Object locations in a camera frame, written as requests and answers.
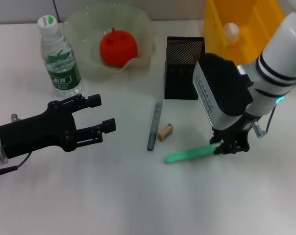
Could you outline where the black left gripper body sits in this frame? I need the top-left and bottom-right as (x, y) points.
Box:
(0, 100), (77, 159)

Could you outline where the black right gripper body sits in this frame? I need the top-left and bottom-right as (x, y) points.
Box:
(212, 117), (251, 141)

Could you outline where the mint green pen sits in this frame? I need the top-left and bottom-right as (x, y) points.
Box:
(164, 142), (223, 165)

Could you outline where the clear water bottle green label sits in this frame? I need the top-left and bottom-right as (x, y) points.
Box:
(37, 15), (83, 98)

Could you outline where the red orange fruit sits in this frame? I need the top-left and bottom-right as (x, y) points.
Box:
(99, 27), (139, 68)

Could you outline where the white paper ball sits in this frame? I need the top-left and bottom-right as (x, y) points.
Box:
(222, 22), (241, 47)

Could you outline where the grey pen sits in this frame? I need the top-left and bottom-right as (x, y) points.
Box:
(147, 96), (164, 151)

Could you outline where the black mesh pen holder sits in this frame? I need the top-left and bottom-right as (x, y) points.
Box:
(164, 36), (205, 100)

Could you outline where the pale green glass fruit bowl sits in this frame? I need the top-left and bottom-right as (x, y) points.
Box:
(62, 3), (158, 82)

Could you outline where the yellow plastic storage bin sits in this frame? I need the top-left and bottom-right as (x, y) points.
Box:
(202, 0), (287, 62)

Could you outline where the grey cable with metal connector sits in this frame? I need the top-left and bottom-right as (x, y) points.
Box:
(251, 104), (278, 139)

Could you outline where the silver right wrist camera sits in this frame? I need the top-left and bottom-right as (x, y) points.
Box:
(192, 53), (253, 131)

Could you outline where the black cable with metal connector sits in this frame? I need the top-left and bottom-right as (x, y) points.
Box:
(0, 151), (34, 181)

